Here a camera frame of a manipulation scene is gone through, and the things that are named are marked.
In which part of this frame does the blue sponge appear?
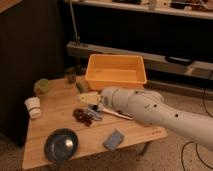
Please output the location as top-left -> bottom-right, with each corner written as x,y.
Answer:
103,129 -> 124,151

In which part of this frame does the green plastic cup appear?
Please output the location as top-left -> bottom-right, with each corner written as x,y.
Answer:
34,79 -> 49,94

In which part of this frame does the white upper shelf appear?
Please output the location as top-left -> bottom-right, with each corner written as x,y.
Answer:
71,0 -> 213,20

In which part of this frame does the dark red grape bunch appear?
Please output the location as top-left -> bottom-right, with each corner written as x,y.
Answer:
73,108 -> 92,126

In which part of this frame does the white cup with band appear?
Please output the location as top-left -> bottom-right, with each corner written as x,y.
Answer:
24,97 -> 42,119

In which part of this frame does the green pepper toy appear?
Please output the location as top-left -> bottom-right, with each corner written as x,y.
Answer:
76,82 -> 87,93

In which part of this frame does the wooden table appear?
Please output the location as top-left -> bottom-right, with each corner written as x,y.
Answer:
22,78 -> 167,170

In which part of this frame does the yellow plastic bin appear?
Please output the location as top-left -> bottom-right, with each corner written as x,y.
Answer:
85,54 -> 147,90

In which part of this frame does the grey lower shelf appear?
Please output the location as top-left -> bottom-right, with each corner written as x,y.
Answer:
66,42 -> 213,80

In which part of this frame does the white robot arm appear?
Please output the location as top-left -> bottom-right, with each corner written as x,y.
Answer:
78,87 -> 213,150

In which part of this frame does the light blue towel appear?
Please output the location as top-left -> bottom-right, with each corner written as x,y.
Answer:
86,105 -> 102,121

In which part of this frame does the dark metal plate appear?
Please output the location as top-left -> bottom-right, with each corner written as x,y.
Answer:
44,128 -> 79,163

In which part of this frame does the white handled brush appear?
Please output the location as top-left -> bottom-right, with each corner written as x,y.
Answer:
97,104 -> 133,120

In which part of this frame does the black floor cable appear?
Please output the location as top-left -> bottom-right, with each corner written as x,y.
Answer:
180,71 -> 213,171

